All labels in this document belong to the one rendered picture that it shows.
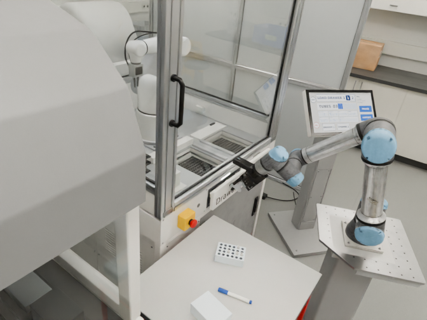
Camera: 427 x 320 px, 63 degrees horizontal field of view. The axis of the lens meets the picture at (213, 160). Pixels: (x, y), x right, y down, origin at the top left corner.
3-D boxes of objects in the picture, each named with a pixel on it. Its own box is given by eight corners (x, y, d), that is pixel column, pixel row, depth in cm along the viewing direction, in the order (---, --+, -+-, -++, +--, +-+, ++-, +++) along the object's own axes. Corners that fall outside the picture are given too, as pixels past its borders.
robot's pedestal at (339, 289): (342, 314, 222) (384, 224, 183) (349, 360, 196) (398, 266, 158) (295, 303, 226) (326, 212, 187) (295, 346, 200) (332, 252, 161)
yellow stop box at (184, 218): (196, 224, 157) (197, 212, 153) (185, 232, 152) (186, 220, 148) (187, 219, 159) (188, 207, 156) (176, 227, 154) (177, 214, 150)
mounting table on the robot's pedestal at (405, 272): (392, 235, 194) (400, 219, 188) (416, 301, 156) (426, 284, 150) (311, 218, 200) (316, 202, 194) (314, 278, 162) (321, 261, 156)
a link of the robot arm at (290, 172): (308, 169, 159) (291, 152, 158) (303, 182, 150) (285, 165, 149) (295, 178, 164) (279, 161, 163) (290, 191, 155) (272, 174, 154)
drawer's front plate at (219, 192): (243, 186, 191) (246, 169, 185) (211, 211, 170) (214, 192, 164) (240, 185, 191) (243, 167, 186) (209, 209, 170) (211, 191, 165)
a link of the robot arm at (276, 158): (287, 164, 148) (273, 150, 147) (271, 175, 155) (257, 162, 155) (292, 154, 154) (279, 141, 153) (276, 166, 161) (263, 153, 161)
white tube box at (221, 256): (244, 253, 155) (246, 247, 153) (242, 267, 148) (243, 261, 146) (217, 247, 157) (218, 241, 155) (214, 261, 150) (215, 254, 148)
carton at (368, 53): (377, 66, 429) (386, 43, 415) (373, 72, 405) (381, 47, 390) (344, 59, 446) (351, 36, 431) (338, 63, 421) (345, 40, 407)
